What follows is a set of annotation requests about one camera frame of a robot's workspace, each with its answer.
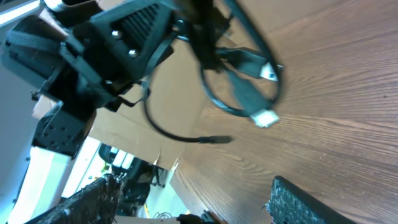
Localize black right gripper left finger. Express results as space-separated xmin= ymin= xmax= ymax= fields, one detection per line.
xmin=27 ymin=174 xmax=126 ymax=224

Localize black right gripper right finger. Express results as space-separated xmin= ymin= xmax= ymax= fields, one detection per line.
xmin=264 ymin=175 xmax=355 ymax=224

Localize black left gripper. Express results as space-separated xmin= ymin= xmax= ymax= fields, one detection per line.
xmin=2 ymin=1 xmax=173 ymax=112

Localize black cable bundle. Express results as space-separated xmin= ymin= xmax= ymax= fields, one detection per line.
xmin=116 ymin=0 xmax=284 ymax=144

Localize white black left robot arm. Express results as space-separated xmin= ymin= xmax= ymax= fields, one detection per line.
xmin=2 ymin=1 xmax=172 ymax=157

